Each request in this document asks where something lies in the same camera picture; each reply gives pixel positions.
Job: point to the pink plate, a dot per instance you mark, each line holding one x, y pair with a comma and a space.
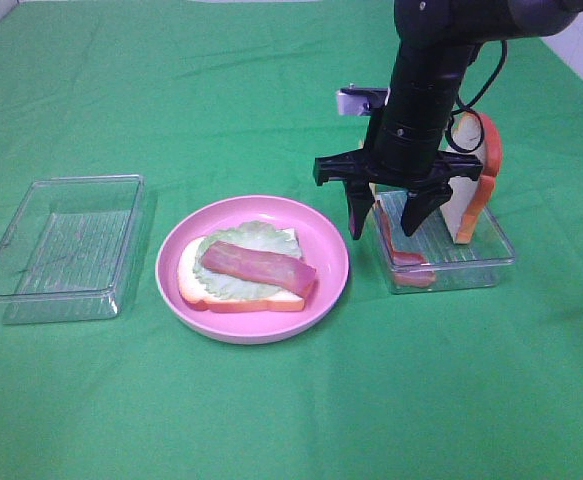
321, 244

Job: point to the bacon strip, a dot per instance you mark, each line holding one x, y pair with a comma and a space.
417, 279
234, 271

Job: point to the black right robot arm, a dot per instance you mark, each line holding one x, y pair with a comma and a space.
438, 42

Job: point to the left clear plastic tray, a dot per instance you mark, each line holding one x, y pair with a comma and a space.
67, 253

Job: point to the toast bread slice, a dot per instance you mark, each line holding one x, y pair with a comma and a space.
469, 197
198, 299

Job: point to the green tablecloth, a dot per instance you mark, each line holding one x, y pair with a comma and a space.
208, 101

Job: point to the right clear plastic tray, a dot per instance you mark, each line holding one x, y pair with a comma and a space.
481, 263

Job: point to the green lettuce leaf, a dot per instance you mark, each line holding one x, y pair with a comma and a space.
255, 235

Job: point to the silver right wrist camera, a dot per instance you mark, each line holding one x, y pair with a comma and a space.
360, 101

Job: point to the clear plastic tray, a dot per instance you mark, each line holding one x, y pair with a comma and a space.
67, 253
481, 263

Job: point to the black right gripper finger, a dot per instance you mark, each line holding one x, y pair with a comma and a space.
360, 200
420, 204

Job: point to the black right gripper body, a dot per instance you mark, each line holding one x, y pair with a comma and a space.
401, 155

